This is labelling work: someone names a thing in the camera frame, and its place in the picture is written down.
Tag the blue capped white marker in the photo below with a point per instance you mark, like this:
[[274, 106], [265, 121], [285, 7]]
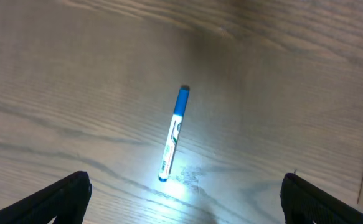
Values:
[[173, 133]]

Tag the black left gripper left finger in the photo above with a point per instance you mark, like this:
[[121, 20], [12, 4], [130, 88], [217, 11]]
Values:
[[65, 201]]

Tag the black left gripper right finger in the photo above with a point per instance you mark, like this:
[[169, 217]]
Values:
[[304, 203]]

